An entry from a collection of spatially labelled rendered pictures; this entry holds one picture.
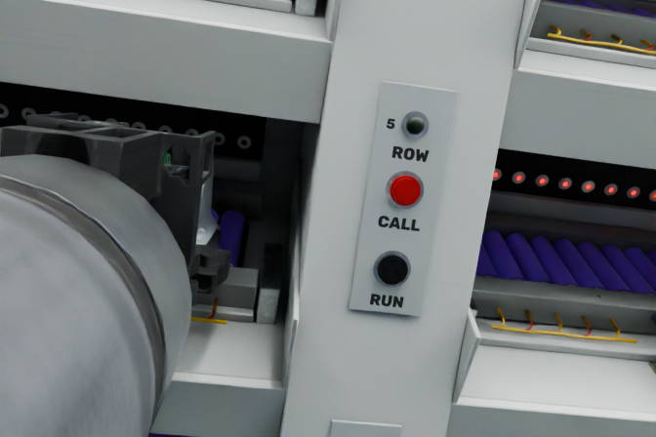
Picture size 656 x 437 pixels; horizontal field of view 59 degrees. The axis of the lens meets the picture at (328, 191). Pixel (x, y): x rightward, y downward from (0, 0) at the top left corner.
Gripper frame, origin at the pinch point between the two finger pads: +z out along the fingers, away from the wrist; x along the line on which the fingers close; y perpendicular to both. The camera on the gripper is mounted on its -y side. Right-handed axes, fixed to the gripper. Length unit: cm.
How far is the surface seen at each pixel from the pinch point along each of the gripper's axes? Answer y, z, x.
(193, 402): -7.9, -7.8, -3.8
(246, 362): -5.8, -6.8, -6.4
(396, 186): 5.6, -9.1, -13.0
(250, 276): -1.9, -3.0, -6.0
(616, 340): -3.7, -3.1, -30.7
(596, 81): 12.3, -8.5, -22.8
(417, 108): 9.6, -8.7, -13.5
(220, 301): -3.6, -3.4, -4.3
